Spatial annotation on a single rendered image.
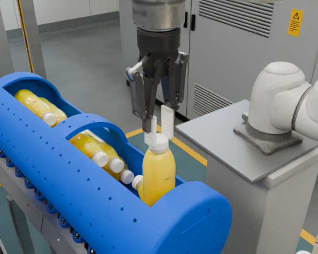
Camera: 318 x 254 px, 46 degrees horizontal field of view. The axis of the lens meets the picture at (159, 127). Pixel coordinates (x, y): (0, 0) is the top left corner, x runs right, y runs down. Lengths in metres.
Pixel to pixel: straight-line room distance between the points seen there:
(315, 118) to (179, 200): 0.58
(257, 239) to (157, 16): 1.02
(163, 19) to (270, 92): 0.69
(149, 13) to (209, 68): 2.29
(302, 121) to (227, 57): 1.56
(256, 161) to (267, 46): 1.31
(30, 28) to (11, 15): 3.82
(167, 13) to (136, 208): 0.39
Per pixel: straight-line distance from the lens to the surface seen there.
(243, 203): 1.40
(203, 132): 1.37
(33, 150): 1.06
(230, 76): 2.73
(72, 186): 0.91
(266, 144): 1.31
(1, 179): 1.52
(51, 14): 5.99
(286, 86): 1.22
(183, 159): 2.93
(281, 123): 1.26
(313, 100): 1.18
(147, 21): 0.61
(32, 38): 2.00
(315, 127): 1.21
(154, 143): 0.73
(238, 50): 2.63
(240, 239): 1.52
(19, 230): 1.90
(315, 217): 2.65
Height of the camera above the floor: 1.75
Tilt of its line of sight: 32 degrees down
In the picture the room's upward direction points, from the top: straight up
